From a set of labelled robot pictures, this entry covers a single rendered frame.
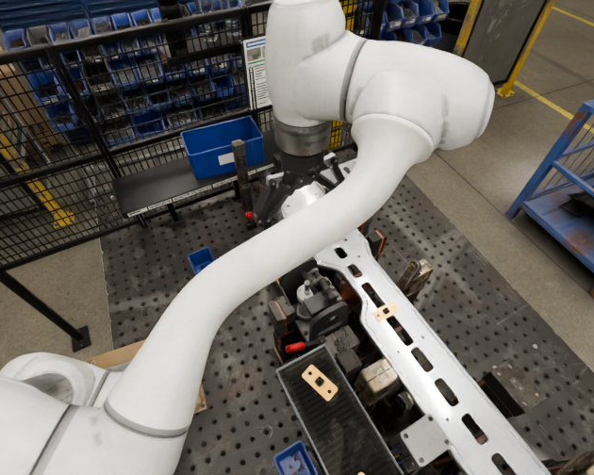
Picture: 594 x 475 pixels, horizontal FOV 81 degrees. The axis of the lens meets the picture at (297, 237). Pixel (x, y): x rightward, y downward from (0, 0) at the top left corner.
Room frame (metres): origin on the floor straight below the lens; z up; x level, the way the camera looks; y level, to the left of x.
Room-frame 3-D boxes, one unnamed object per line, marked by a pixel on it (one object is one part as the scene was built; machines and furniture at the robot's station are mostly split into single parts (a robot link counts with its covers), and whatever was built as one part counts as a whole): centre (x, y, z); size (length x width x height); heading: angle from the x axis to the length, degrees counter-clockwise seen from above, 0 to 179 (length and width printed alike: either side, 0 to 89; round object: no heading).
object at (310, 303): (0.49, -0.05, 0.94); 0.18 x 0.13 x 0.49; 28
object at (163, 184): (1.19, 0.32, 1.01); 0.90 x 0.22 x 0.03; 118
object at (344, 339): (0.37, -0.12, 0.89); 0.13 x 0.11 x 0.38; 118
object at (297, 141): (0.48, -0.01, 1.69); 0.09 x 0.09 x 0.06
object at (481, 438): (0.13, -0.48, 0.84); 0.17 x 0.06 x 0.29; 118
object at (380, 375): (0.28, -0.22, 0.89); 0.13 x 0.11 x 0.38; 118
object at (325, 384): (0.24, -0.05, 1.17); 0.08 x 0.04 x 0.01; 47
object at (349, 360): (0.31, -0.14, 0.90); 0.05 x 0.05 x 0.40; 28
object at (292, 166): (0.48, -0.01, 1.62); 0.08 x 0.07 x 0.09; 119
